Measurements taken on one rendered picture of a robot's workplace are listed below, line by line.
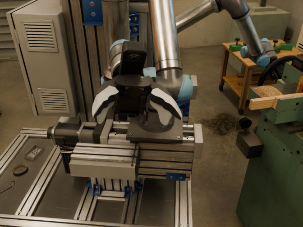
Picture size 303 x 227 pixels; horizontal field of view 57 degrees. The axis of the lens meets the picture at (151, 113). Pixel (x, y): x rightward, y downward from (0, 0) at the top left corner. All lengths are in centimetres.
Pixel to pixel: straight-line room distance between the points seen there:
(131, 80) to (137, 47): 7
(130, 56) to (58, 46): 71
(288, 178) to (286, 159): 8
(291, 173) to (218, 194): 76
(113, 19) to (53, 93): 52
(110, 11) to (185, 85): 34
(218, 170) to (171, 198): 62
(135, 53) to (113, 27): 43
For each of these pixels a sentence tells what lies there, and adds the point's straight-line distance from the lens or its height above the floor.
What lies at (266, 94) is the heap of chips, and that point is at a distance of 127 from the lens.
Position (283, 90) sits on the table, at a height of 90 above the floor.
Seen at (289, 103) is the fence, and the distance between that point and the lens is 121.
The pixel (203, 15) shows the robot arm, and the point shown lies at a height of 110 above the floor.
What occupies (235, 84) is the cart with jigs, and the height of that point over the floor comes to 18.
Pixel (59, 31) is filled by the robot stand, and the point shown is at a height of 116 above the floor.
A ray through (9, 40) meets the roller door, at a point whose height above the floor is 27.
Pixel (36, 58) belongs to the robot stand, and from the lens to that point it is 127.
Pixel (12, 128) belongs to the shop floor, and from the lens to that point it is 281.
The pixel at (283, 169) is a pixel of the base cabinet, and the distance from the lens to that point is 140.
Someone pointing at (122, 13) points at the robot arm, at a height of 127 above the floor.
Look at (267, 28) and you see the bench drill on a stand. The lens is 360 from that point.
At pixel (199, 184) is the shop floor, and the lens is 205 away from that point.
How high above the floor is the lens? 150
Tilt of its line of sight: 33 degrees down
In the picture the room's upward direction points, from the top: straight up
